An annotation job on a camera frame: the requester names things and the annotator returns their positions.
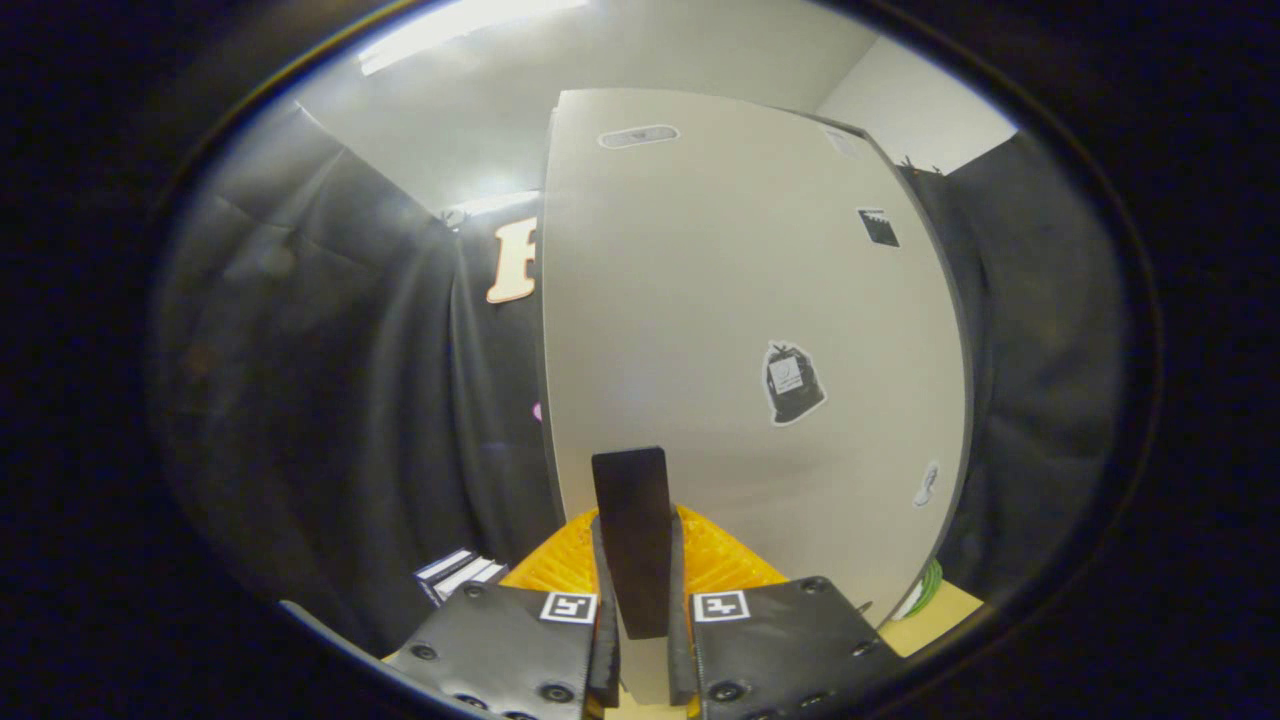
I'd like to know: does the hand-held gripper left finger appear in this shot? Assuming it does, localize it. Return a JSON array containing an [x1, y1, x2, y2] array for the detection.
[[383, 508, 622, 720]]

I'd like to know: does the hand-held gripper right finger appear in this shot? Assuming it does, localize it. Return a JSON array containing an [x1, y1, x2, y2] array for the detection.
[[667, 505, 907, 720]]

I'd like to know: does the black cabinet door handle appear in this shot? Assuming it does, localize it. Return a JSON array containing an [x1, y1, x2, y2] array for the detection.
[[591, 446, 673, 641]]

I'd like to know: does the grey shoe cabinet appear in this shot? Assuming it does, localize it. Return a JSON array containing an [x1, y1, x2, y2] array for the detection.
[[540, 88, 974, 706]]

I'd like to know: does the black and white striped box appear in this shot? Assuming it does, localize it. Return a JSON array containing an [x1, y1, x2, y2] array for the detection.
[[414, 547, 509, 608]]

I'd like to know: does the ceiling light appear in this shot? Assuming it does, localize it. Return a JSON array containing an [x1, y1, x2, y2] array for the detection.
[[357, 0, 593, 77]]

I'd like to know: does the green cord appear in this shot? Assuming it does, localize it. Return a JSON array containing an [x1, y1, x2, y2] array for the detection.
[[903, 558, 946, 621]]

